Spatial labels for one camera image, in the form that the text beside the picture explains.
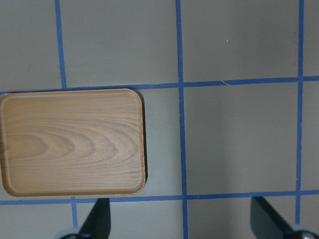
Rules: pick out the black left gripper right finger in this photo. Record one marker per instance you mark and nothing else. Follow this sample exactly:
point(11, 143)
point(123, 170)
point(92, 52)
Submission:
point(267, 223)

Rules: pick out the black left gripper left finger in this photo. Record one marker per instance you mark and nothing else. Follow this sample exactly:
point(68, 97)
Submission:
point(97, 224)

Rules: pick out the wooden rectangular tray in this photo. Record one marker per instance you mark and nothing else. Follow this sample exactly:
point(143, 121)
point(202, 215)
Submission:
point(72, 143)

